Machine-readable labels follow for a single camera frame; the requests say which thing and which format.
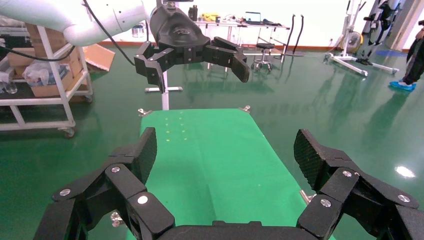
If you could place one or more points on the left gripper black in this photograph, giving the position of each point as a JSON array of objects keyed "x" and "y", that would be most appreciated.
[{"x": 179, "y": 33}]

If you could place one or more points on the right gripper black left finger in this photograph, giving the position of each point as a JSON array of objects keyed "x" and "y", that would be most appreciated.
[{"x": 126, "y": 185}]

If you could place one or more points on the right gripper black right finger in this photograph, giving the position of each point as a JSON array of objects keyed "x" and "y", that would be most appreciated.
[{"x": 341, "y": 185}]

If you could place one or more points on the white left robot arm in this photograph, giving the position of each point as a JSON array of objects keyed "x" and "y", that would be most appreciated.
[{"x": 39, "y": 13}]

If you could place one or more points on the flat cardboard sheet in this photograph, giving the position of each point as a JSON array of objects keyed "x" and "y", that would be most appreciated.
[{"x": 99, "y": 57}]

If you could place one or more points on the brown cardboard storage box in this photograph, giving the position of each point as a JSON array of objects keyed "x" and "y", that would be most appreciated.
[
  {"x": 59, "y": 41},
  {"x": 20, "y": 59},
  {"x": 49, "y": 90}
]

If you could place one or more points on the silver binder clip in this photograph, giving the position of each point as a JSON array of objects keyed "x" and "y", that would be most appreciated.
[
  {"x": 245, "y": 108},
  {"x": 306, "y": 197},
  {"x": 116, "y": 218},
  {"x": 144, "y": 112}
]

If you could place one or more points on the black bottle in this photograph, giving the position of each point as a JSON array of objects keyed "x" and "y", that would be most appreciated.
[{"x": 193, "y": 13}]

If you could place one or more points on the yellow object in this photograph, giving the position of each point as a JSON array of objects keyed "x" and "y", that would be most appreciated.
[{"x": 209, "y": 16}]

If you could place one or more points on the silver paint bucket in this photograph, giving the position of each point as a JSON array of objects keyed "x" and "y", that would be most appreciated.
[{"x": 138, "y": 30}]

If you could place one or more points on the white metal work table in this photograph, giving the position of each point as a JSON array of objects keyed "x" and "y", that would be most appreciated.
[{"x": 232, "y": 24}]

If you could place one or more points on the open laptop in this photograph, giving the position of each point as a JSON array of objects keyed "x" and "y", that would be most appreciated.
[{"x": 253, "y": 17}]

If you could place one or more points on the black round stool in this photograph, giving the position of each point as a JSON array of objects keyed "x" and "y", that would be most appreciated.
[{"x": 265, "y": 46}]

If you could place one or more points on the green cloth with hanging corner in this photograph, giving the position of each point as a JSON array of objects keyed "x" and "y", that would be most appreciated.
[{"x": 215, "y": 159}]

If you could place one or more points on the black curved pole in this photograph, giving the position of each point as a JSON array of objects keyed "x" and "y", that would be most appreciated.
[
  {"x": 288, "y": 36},
  {"x": 299, "y": 33}
]

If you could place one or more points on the blue shoe cover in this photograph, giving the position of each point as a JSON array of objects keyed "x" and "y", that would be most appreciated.
[{"x": 402, "y": 86}]

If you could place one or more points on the white shelf cart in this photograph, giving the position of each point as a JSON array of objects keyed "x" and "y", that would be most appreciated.
[{"x": 33, "y": 102}]

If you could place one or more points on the blue floor mat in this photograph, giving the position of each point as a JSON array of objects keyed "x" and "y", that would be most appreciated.
[{"x": 391, "y": 53}]

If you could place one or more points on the clear plastic bag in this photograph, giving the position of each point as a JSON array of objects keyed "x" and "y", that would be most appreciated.
[{"x": 36, "y": 74}]

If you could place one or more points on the person in dark clothes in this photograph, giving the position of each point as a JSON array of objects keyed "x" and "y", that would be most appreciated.
[{"x": 415, "y": 63}]

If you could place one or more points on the black standing machine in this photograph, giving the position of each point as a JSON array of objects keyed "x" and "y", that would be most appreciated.
[{"x": 381, "y": 20}]

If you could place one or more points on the black equipment case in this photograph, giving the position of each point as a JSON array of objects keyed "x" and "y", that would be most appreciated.
[{"x": 13, "y": 39}]

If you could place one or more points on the white floor stand post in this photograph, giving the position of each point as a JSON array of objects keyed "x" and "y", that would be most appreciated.
[{"x": 165, "y": 99}]

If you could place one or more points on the white wheeled stand frame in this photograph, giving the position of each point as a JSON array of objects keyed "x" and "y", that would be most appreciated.
[{"x": 344, "y": 57}]

